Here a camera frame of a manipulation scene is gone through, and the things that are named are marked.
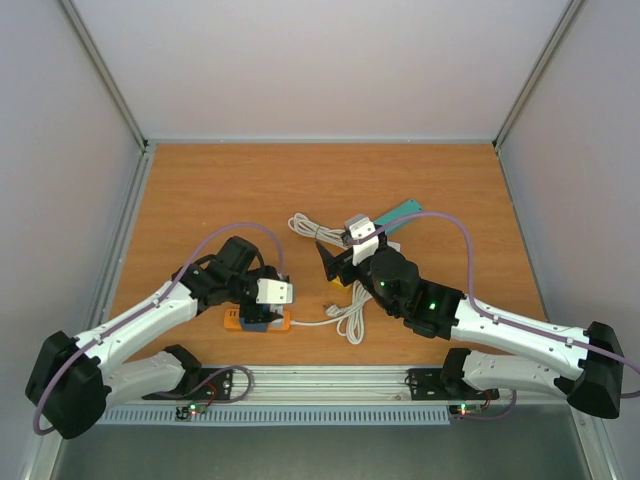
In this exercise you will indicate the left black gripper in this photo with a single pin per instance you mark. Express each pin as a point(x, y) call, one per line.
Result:
point(257, 315)

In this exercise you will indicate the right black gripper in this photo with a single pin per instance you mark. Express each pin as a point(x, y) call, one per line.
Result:
point(332, 270)

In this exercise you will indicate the blue cube socket adapter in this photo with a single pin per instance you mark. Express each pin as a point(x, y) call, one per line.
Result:
point(252, 325)

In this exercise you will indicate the orange power strip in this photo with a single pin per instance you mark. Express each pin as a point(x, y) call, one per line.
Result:
point(231, 321)

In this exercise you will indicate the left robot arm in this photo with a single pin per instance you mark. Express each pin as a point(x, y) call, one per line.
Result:
point(75, 379)

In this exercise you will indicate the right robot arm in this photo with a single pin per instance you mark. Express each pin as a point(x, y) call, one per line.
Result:
point(579, 365)

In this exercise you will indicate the yellow plug adapter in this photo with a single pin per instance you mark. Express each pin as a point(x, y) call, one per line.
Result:
point(335, 283)

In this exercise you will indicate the white cube socket adapter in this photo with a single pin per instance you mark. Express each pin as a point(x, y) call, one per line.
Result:
point(395, 246)

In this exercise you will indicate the teal power strip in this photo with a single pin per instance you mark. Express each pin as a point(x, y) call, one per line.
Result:
point(408, 207)

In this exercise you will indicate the left small circuit board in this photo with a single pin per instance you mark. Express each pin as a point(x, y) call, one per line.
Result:
point(190, 411)

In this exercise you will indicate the small circuit board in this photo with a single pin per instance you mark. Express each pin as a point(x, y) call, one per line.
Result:
point(190, 411)
point(465, 409)

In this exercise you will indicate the right small circuit board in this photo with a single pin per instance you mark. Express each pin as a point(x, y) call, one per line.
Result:
point(465, 409)

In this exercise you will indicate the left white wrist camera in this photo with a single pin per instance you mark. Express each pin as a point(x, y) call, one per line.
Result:
point(274, 292)

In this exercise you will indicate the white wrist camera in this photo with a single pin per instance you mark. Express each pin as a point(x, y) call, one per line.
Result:
point(360, 236)
point(274, 292)

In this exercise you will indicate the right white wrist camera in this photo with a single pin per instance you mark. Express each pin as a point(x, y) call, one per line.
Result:
point(360, 236)

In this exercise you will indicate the aluminium front rail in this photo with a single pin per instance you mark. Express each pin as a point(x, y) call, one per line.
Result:
point(320, 382)

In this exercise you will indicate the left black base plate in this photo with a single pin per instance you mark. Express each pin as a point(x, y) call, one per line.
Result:
point(208, 383)

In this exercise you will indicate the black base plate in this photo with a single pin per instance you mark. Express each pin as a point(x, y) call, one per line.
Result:
point(426, 384)
point(208, 383)

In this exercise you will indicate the grey slotted cable duct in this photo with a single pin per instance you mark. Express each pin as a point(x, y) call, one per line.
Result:
point(268, 416)

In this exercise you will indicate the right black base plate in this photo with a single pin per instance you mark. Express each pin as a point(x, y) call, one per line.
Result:
point(426, 384)

